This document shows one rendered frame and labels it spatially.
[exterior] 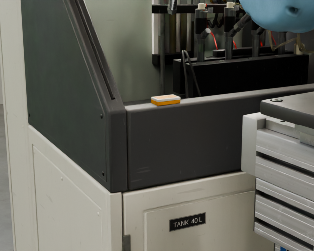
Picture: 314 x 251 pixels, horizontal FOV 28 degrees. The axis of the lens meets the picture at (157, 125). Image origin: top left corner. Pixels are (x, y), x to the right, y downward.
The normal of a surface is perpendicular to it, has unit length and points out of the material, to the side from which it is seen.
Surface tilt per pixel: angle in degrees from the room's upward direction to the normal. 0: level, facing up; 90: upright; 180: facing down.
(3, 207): 0
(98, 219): 90
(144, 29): 90
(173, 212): 90
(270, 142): 90
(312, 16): 129
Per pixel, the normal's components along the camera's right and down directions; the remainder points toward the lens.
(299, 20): 0.30, 0.83
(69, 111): -0.89, 0.12
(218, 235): 0.45, 0.23
